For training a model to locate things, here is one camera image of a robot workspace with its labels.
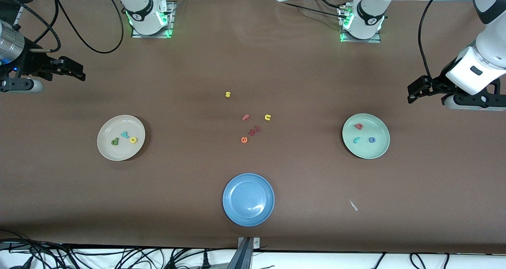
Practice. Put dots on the beige brown plate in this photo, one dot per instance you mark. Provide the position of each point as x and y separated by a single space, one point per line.
114 126

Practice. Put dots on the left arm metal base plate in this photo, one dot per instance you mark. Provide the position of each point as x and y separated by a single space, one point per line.
350 40

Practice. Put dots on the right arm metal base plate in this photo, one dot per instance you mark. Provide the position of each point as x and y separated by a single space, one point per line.
150 36

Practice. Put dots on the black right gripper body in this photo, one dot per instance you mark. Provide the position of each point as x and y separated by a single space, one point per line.
31 65

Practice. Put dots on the dark red letter w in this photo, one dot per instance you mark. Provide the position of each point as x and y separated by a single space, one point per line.
252 133

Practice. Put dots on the white paper scrap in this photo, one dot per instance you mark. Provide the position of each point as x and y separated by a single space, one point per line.
353 205

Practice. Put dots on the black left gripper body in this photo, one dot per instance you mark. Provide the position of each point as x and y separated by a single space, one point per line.
438 83

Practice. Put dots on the brown table cover sheet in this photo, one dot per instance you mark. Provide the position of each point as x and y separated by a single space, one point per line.
253 63

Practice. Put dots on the black power plug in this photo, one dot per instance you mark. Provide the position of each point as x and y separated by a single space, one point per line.
205 261

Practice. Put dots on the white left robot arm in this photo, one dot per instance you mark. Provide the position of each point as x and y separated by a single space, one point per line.
490 36

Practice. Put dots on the green plate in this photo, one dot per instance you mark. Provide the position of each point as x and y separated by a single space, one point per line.
375 126

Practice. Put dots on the metal bracket plate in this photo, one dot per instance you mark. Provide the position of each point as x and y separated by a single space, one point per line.
256 243

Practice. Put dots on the dark aluminium post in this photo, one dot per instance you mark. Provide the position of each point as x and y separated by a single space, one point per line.
241 257

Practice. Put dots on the pink red letter b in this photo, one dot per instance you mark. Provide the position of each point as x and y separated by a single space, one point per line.
361 128

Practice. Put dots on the blue plate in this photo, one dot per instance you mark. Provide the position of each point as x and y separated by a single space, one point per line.
248 200

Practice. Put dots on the teal letter y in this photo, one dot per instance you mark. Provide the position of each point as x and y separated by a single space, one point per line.
125 134

